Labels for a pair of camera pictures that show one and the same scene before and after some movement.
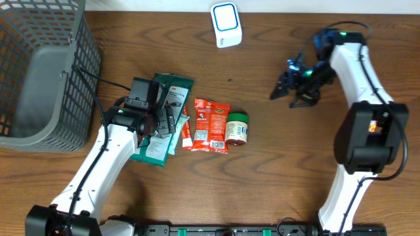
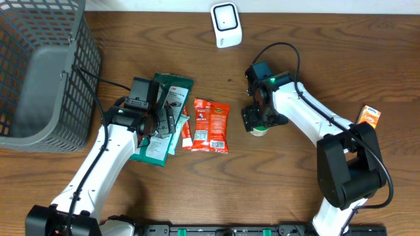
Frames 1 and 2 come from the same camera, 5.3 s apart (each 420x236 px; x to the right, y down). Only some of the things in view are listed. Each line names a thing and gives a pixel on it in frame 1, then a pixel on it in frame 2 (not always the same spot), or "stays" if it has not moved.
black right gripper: x=310 y=99 to x=251 y=118
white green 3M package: x=156 y=149 stays
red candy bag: x=210 y=126 stays
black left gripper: x=168 y=117 stays
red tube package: x=186 y=136 stays
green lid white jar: x=237 y=128 to x=260 y=131
